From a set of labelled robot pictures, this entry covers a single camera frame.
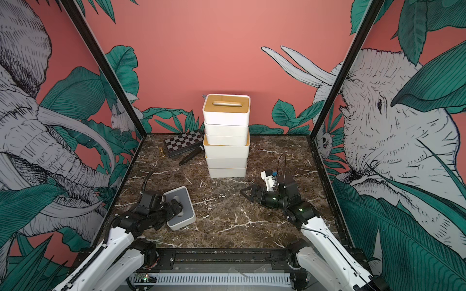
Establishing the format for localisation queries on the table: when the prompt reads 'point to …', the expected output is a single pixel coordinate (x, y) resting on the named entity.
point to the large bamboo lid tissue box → (212, 151)
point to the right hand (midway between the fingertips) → (246, 193)
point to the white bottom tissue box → (230, 171)
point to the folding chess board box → (184, 143)
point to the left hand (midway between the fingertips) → (179, 209)
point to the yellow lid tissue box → (226, 163)
